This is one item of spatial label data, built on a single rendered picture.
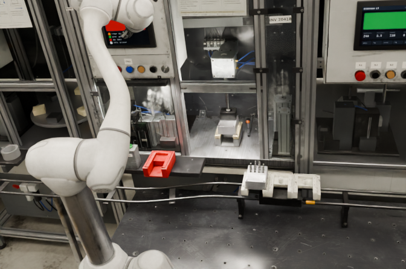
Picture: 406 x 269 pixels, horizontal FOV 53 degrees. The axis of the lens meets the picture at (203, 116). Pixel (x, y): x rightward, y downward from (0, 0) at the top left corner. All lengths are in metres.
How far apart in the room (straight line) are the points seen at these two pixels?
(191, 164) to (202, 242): 0.39
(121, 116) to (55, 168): 0.25
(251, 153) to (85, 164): 1.11
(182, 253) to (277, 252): 0.44
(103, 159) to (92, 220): 0.32
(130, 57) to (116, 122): 0.74
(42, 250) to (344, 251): 2.13
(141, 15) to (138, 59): 0.55
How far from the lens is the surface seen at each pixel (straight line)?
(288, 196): 1.98
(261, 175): 1.99
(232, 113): 2.20
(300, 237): 2.05
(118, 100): 1.33
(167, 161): 2.09
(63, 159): 1.29
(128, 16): 1.49
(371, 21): 1.77
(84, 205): 1.45
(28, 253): 3.33
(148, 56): 1.95
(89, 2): 1.47
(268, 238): 2.04
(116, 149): 1.26
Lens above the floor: 2.16
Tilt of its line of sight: 30 degrees down
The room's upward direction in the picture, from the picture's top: 7 degrees counter-clockwise
